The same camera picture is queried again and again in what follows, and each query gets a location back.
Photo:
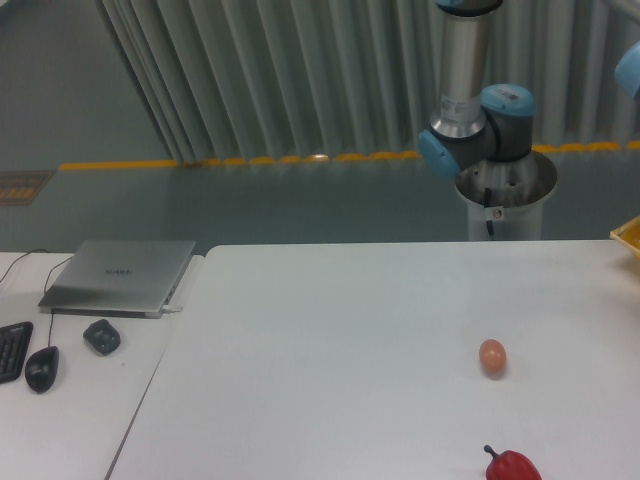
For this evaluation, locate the small black device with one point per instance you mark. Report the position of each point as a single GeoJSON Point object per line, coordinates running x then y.
{"type": "Point", "coordinates": [102, 337]}

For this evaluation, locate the red bell pepper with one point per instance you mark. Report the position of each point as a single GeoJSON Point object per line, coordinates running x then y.
{"type": "Point", "coordinates": [510, 465]}

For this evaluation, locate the yellow basket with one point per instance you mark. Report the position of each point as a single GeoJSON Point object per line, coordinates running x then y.
{"type": "Point", "coordinates": [628, 235]}

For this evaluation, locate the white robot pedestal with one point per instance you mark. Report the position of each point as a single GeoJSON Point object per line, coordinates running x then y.
{"type": "Point", "coordinates": [505, 200]}

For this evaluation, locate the black keyboard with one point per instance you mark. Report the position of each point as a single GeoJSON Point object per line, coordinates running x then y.
{"type": "Point", "coordinates": [14, 343]}

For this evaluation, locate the silver laptop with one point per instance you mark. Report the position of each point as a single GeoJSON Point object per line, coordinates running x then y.
{"type": "Point", "coordinates": [119, 278]}

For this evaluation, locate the black computer mouse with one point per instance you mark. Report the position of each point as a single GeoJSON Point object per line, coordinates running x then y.
{"type": "Point", "coordinates": [41, 369]}

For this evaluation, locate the brown egg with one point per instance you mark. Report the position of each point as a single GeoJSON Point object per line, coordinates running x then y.
{"type": "Point", "coordinates": [493, 358]}

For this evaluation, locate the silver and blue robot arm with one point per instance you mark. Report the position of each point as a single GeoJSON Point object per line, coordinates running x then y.
{"type": "Point", "coordinates": [462, 95]}

